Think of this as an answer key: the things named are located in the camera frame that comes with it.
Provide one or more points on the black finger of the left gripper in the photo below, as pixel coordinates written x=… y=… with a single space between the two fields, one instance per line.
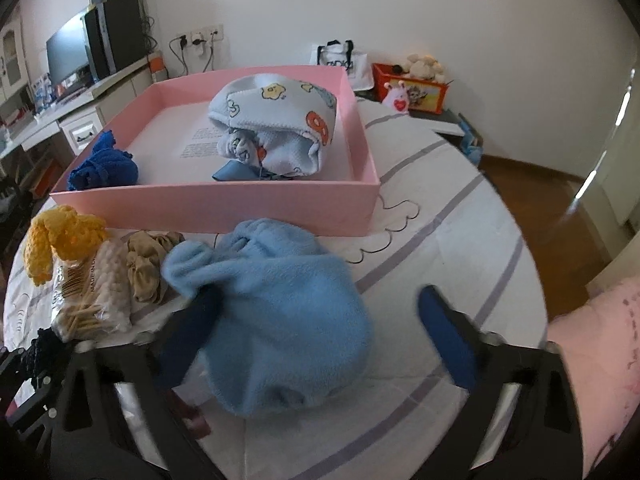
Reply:
x=35 y=387

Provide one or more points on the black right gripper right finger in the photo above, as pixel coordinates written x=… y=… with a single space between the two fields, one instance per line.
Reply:
x=542 y=439

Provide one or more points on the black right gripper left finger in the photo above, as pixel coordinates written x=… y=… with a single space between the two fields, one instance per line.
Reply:
x=90 y=438

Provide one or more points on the light blue fleece hat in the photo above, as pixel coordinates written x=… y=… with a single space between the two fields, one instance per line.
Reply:
x=293 y=331

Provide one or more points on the blue knitted item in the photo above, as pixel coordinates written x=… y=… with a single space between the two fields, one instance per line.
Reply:
x=106 y=167

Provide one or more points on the white patterned baby cloth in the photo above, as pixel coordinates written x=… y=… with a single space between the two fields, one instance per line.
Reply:
x=275 y=124

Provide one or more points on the pink floral sleeve forearm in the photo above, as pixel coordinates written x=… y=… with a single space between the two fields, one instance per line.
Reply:
x=599 y=345

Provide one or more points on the bag of cotton swabs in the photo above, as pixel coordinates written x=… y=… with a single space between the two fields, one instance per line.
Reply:
x=91 y=298

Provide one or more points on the beige hair scrunchie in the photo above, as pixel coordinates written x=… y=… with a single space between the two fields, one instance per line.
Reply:
x=146 y=253

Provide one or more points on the yellow knitted item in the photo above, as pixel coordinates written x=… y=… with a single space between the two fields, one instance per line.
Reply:
x=61 y=232

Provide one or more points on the white striped tablecloth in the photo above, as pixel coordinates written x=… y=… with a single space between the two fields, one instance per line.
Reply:
x=437 y=221

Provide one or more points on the white desk with drawers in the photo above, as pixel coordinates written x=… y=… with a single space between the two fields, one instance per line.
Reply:
x=82 y=117

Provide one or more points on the pink shallow box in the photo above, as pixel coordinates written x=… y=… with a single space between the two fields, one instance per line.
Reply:
x=174 y=144

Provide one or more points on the white glass-door cabinet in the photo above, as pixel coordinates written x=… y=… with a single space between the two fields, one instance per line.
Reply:
x=13 y=69

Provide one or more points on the red toy storage box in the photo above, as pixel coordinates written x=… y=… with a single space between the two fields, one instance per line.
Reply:
x=425 y=96

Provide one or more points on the black computer monitor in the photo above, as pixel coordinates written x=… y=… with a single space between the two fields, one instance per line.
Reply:
x=66 y=52

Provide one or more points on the beige plush teddy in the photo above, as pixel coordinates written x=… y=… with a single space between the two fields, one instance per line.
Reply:
x=424 y=67

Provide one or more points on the black computer tower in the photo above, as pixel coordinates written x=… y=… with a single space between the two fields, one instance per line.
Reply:
x=114 y=38

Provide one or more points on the wall power outlets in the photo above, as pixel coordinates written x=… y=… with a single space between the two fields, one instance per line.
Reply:
x=209 y=34

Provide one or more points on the white tote bag black handles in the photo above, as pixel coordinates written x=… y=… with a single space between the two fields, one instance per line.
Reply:
x=345 y=55

